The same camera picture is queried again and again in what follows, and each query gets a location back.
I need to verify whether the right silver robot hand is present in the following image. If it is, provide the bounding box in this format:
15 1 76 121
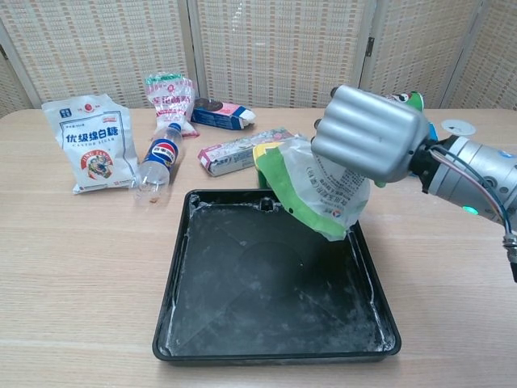
309 84 431 188

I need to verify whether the corn starch bag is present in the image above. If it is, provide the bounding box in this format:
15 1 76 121
253 137 372 243

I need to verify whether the black square baking tray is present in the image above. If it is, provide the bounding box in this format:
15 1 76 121
152 188 402 367

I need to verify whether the green tub with yellow lid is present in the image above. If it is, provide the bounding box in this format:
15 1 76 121
253 141 284 190

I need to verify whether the woven folding screen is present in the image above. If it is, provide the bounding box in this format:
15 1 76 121
0 0 517 120

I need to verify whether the long grey and pink box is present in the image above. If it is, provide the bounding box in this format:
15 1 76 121
197 127 300 177

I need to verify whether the blue and pink cookie box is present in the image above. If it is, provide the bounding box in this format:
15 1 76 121
190 97 257 131

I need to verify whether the clear bag with red print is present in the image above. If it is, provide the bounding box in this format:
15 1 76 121
145 71 202 139

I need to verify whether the empty Pepsi plastic bottle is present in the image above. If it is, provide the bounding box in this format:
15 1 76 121
133 123 183 207

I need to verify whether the white castor sugar bag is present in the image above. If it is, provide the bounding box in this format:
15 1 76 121
41 93 142 196

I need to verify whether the round grey cable grommet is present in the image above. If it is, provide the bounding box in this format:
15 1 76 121
440 118 477 137

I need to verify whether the right arm signal cable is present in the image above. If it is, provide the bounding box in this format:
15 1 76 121
430 143 517 239

